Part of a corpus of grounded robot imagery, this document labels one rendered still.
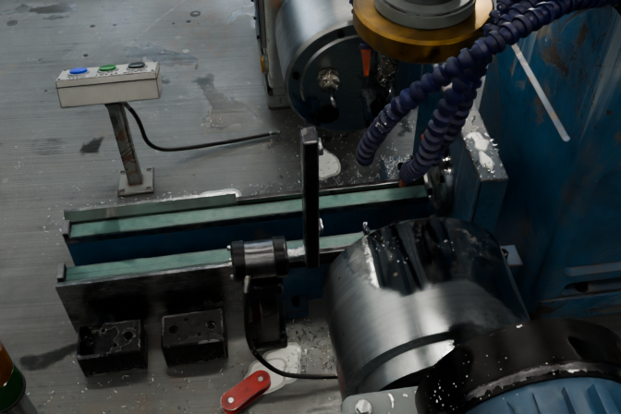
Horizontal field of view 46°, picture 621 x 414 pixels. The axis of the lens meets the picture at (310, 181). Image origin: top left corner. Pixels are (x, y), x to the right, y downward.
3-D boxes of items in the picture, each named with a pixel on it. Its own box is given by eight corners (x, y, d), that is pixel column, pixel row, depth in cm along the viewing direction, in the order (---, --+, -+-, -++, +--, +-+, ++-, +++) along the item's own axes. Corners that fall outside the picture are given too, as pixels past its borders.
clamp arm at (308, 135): (321, 251, 108) (320, 125, 90) (323, 268, 106) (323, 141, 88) (297, 254, 108) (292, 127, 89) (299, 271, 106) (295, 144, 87)
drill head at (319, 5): (382, 27, 161) (389, -80, 143) (422, 140, 136) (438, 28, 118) (269, 38, 159) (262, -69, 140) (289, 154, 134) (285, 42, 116)
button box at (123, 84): (163, 87, 133) (158, 58, 131) (160, 99, 127) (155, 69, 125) (67, 96, 132) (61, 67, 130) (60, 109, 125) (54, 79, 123)
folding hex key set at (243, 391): (262, 371, 116) (262, 365, 115) (274, 385, 115) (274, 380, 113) (217, 404, 113) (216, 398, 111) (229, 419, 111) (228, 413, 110)
